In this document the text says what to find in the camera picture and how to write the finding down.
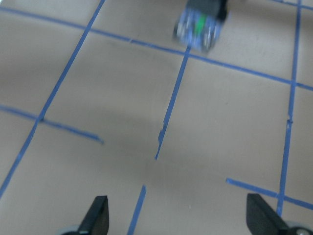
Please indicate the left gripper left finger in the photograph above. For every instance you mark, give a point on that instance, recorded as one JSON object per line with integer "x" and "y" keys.
{"x": 96, "y": 221}

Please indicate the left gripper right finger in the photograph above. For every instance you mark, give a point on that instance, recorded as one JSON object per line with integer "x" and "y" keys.
{"x": 261, "y": 219}

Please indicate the red emergency stop button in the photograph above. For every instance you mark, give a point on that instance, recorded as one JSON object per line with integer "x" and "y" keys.
{"x": 200, "y": 23}

